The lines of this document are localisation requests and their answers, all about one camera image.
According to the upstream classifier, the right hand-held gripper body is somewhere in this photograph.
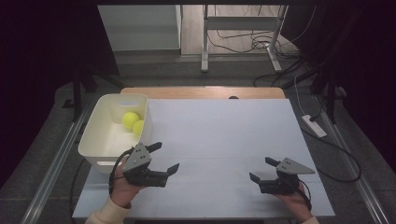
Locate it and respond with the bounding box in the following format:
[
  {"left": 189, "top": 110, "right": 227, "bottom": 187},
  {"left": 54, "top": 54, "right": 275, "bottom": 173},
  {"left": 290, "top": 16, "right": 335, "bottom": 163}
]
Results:
[{"left": 258, "top": 157, "right": 317, "bottom": 196}]

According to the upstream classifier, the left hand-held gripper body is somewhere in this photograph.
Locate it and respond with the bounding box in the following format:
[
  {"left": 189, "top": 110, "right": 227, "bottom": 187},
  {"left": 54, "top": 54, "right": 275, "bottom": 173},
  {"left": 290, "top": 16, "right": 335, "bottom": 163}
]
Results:
[{"left": 121, "top": 142, "right": 171, "bottom": 189}]

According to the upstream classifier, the yellow tennis ball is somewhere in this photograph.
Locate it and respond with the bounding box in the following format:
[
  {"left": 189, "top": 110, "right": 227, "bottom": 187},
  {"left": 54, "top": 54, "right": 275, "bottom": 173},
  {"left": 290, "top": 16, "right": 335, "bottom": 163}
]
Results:
[
  {"left": 121, "top": 111, "right": 141, "bottom": 131},
  {"left": 132, "top": 119, "right": 145, "bottom": 137}
]

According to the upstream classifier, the white plastic bin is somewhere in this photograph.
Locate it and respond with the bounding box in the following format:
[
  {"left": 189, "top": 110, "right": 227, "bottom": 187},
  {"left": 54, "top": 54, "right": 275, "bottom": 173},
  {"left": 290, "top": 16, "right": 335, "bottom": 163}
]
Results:
[{"left": 78, "top": 92, "right": 154, "bottom": 175}]

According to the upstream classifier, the person's right hand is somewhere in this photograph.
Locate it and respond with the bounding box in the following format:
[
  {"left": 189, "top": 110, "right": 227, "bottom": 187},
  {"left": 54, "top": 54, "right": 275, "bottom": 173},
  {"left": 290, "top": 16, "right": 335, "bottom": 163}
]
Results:
[{"left": 274, "top": 182, "right": 314, "bottom": 222}]

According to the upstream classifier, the person's left hand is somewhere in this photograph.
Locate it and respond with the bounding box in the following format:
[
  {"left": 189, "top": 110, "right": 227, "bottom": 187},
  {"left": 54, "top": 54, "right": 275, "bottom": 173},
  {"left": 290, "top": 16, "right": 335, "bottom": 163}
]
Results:
[{"left": 110, "top": 157, "right": 148, "bottom": 209}]

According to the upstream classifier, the white table board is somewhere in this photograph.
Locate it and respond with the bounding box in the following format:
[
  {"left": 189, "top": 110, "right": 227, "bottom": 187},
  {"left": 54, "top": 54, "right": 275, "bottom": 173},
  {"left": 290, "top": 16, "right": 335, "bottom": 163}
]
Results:
[{"left": 72, "top": 98, "right": 336, "bottom": 219}]

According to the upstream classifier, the white power strip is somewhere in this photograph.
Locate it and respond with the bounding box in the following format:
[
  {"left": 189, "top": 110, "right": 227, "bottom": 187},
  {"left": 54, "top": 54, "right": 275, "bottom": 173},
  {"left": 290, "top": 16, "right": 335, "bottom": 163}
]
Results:
[{"left": 301, "top": 114, "right": 328, "bottom": 139}]

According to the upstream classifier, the black stand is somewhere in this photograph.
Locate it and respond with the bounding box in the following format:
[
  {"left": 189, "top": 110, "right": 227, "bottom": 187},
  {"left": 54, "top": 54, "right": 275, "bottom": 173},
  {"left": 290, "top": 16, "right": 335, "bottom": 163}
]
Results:
[
  {"left": 311, "top": 62, "right": 347, "bottom": 125},
  {"left": 62, "top": 62, "right": 125, "bottom": 123}
]

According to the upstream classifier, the white cabinet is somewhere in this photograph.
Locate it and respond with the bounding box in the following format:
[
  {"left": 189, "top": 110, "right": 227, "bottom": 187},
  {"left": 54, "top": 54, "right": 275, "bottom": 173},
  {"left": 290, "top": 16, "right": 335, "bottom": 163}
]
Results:
[{"left": 97, "top": 4, "right": 183, "bottom": 52}]

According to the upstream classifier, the left hand-held gripper black cable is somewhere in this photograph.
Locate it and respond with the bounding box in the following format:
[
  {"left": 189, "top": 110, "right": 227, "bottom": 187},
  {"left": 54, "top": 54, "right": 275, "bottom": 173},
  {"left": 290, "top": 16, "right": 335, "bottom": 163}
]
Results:
[{"left": 107, "top": 147, "right": 136, "bottom": 196}]

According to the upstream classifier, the hand-held gripper black cable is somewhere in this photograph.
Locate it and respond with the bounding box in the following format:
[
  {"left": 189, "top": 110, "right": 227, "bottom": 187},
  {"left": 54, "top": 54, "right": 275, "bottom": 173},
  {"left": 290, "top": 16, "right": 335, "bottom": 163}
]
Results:
[
  {"left": 297, "top": 178, "right": 313, "bottom": 213},
  {"left": 107, "top": 147, "right": 136, "bottom": 196}
]

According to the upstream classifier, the right hand-held gripper black cable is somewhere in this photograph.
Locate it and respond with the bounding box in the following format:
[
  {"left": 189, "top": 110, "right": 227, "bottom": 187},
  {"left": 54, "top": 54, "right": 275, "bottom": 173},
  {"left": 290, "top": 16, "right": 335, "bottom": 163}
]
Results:
[{"left": 297, "top": 178, "right": 313, "bottom": 213}]

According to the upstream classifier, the metal floor rail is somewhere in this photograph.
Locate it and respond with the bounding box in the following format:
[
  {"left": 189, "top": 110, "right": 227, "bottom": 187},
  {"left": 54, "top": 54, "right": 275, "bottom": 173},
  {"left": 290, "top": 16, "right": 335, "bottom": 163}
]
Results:
[
  {"left": 314, "top": 96, "right": 390, "bottom": 224},
  {"left": 20, "top": 102, "right": 94, "bottom": 224}
]

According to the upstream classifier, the black power strip cable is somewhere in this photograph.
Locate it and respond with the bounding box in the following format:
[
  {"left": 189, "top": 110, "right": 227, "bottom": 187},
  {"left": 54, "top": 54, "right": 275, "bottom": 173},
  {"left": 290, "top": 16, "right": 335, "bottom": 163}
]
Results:
[{"left": 300, "top": 125, "right": 362, "bottom": 184}]

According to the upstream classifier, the tangle of floor cables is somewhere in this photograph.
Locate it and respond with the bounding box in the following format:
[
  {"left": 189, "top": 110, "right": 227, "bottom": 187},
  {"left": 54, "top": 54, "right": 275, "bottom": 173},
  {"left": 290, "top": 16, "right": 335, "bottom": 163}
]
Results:
[{"left": 206, "top": 4, "right": 318, "bottom": 90}]

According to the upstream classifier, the white metal desk frame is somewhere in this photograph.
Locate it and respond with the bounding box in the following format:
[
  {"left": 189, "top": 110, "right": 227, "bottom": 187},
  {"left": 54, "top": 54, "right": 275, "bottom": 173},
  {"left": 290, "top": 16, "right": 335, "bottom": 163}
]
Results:
[{"left": 200, "top": 4, "right": 289, "bottom": 74}]

